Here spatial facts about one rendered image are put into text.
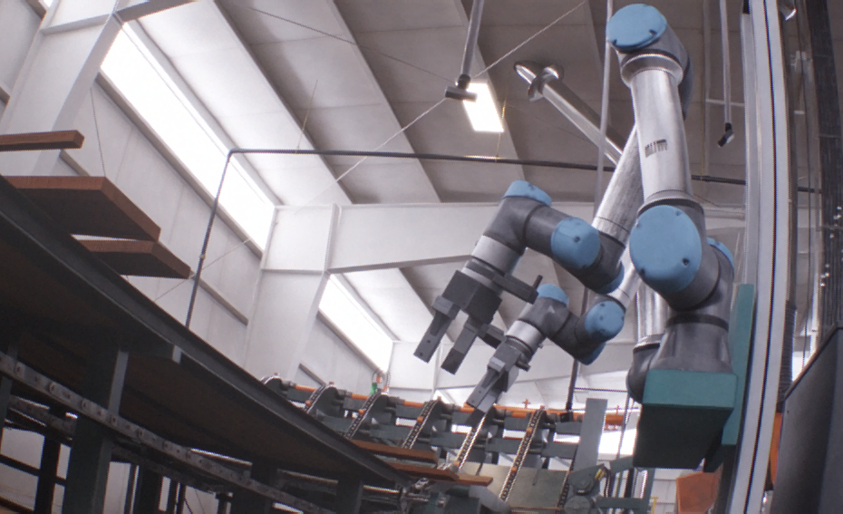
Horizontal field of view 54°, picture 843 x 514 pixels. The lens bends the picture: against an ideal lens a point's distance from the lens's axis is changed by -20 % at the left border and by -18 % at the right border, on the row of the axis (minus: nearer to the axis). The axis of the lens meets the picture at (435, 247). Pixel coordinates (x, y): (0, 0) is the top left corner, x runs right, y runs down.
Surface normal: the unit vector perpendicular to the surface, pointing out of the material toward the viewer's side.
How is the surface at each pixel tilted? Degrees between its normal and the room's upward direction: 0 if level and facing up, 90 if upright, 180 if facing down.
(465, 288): 97
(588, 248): 114
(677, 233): 97
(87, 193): 180
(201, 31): 170
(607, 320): 90
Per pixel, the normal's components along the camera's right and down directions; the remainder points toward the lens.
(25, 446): 0.95, 0.07
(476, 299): 0.81, 0.42
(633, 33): -0.56, -0.48
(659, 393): -0.18, -0.37
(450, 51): 0.00, 0.94
